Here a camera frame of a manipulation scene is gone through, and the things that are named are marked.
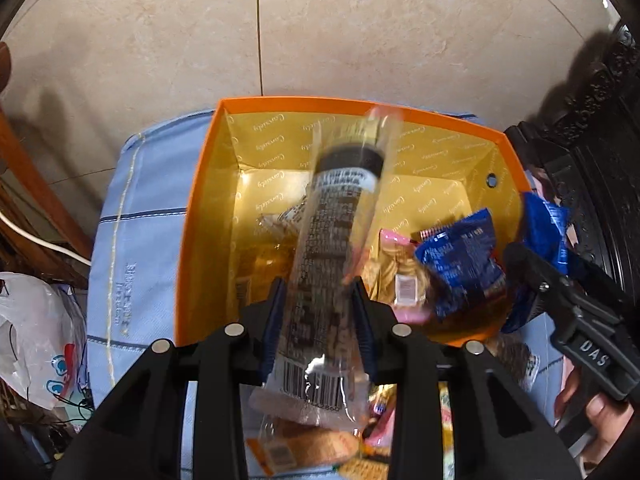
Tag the wafer packet with green ends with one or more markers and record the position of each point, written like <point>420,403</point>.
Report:
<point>365,471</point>

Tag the cracker packet with orange ends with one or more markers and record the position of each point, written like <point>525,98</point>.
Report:
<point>300,447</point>

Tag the blue white snack packet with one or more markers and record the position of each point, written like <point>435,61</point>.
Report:
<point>460,255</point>

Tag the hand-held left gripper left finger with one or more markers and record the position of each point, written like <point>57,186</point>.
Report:
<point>272,315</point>

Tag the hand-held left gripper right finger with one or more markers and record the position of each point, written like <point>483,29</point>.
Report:
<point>362,320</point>

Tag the pink snack packet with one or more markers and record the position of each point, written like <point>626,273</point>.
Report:
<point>381,410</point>

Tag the carved wooden chair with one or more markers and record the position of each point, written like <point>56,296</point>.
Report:
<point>30,185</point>

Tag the dark carved wooden furniture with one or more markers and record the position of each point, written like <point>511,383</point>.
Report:
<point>605,110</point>

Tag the clear pink round-biscuit packet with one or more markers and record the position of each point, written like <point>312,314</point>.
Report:
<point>405,280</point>

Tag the dark blue snack packet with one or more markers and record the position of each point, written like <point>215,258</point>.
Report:
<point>545,230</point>

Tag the orange cardboard box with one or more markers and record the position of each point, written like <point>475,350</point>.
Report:
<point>210,210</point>

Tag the person's right hand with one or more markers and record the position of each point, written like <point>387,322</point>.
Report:
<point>600,412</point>

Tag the yellow cake packet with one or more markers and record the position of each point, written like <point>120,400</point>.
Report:
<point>260,260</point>

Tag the clear brown snack packet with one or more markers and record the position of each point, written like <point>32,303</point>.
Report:
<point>520,360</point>

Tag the white plastic bag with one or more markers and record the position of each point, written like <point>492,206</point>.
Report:
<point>35,330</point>

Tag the long clear black-label packet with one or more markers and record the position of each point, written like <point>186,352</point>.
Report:
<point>330,240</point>

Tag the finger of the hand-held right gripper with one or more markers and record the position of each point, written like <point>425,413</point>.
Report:
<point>535,275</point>

